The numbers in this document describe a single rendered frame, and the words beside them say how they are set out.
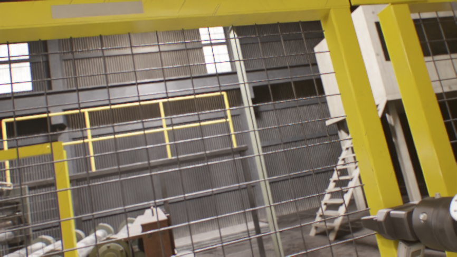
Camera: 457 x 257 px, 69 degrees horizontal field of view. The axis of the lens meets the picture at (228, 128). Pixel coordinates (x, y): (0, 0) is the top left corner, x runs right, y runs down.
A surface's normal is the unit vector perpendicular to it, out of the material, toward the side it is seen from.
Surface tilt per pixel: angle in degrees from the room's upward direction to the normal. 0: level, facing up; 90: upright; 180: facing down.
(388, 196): 90
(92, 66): 90
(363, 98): 90
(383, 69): 90
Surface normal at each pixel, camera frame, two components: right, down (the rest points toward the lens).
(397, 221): -0.96, 0.15
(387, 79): 0.22, -0.20
